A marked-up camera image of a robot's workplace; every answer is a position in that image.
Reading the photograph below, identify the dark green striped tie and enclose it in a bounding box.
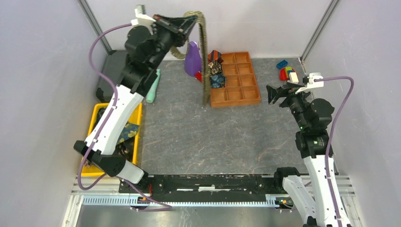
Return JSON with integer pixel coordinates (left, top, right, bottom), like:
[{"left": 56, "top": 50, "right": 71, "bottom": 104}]
[{"left": 94, "top": 107, "right": 106, "bottom": 127}]

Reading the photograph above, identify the red toy block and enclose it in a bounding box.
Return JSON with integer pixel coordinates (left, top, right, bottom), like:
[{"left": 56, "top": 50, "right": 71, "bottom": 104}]
[{"left": 279, "top": 68, "right": 288, "bottom": 81}]

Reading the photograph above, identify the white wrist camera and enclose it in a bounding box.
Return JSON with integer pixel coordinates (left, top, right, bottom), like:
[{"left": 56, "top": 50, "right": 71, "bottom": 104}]
[
  {"left": 295, "top": 72, "right": 324, "bottom": 94},
  {"left": 131, "top": 4, "right": 156, "bottom": 26}
]

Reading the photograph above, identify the rolled brown floral tie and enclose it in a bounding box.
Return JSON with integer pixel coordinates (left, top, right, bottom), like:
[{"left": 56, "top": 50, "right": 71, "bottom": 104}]
[{"left": 208, "top": 61, "right": 223, "bottom": 76}]

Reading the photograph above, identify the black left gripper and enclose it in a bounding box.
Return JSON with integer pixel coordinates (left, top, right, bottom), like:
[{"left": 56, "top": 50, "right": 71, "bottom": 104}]
[{"left": 148, "top": 14, "right": 198, "bottom": 70}]

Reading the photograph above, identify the blue toy brick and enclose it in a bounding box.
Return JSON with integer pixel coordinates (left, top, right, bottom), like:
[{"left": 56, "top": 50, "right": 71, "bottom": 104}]
[{"left": 276, "top": 60, "right": 288, "bottom": 70}]

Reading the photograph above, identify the dark brown-leaf tie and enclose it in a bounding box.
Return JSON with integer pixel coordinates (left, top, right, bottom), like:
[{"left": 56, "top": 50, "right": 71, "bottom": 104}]
[{"left": 116, "top": 138, "right": 135, "bottom": 162}]

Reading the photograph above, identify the yellow plastic bin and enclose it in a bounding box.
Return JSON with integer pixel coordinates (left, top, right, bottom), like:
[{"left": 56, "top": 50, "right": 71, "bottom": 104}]
[{"left": 80, "top": 103, "right": 143, "bottom": 178}]

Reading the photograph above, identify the blue yellow-flower tie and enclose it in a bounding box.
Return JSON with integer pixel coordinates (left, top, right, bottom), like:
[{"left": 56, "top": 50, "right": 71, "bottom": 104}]
[{"left": 117, "top": 123, "right": 140, "bottom": 145}]

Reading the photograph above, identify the white toy block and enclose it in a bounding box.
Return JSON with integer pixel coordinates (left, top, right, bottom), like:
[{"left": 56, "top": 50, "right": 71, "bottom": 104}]
[{"left": 288, "top": 71, "right": 299, "bottom": 84}]

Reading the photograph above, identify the dark grey suitcase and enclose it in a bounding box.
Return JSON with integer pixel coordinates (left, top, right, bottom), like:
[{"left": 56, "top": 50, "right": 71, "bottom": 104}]
[{"left": 95, "top": 51, "right": 127, "bottom": 103}]

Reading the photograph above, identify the rolled orange navy tie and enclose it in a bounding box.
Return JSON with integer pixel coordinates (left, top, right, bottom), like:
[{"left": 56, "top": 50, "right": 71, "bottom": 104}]
[{"left": 208, "top": 50, "right": 224, "bottom": 63}]

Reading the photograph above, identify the orange wooden compartment tray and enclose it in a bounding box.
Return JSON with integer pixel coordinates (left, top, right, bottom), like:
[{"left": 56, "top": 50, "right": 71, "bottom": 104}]
[{"left": 210, "top": 52, "right": 261, "bottom": 108}]

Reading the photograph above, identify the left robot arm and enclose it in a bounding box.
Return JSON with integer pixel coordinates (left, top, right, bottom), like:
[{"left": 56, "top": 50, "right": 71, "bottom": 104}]
[{"left": 74, "top": 14, "right": 198, "bottom": 193}]

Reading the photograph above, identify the purple plastic object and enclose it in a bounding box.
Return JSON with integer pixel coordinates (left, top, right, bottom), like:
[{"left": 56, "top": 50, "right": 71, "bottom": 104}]
[{"left": 184, "top": 41, "right": 202, "bottom": 77}]

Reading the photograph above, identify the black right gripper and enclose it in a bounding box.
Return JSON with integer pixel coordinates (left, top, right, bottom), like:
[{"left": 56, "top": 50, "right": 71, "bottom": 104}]
[{"left": 267, "top": 82, "right": 315, "bottom": 131}]

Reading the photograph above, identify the rolled blue paisley tie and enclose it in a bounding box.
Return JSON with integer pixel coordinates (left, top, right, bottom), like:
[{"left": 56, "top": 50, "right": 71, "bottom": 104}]
[{"left": 209, "top": 73, "right": 227, "bottom": 88}]

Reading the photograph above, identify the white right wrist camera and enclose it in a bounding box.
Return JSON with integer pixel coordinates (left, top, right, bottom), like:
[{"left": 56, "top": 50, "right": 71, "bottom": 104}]
[{"left": 295, "top": 72, "right": 324, "bottom": 94}]

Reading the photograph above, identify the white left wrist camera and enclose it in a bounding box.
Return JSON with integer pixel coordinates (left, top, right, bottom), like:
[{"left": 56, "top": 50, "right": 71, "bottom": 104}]
[{"left": 131, "top": 4, "right": 156, "bottom": 26}]

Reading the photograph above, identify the green toy block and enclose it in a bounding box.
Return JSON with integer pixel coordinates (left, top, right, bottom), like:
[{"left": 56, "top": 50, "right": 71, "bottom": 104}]
[{"left": 284, "top": 67, "right": 294, "bottom": 75}]

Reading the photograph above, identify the mint green flashlight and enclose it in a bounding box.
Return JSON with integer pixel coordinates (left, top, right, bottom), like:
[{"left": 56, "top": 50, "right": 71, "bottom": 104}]
[{"left": 146, "top": 69, "right": 161, "bottom": 103}]

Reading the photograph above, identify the olive green leaf-pattern tie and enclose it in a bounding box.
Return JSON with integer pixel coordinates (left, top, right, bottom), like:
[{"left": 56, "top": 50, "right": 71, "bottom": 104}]
[{"left": 183, "top": 11, "right": 211, "bottom": 108}]

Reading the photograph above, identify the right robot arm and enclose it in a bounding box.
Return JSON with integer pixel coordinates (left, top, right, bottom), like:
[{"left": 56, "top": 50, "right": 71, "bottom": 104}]
[{"left": 266, "top": 83, "right": 352, "bottom": 227}]

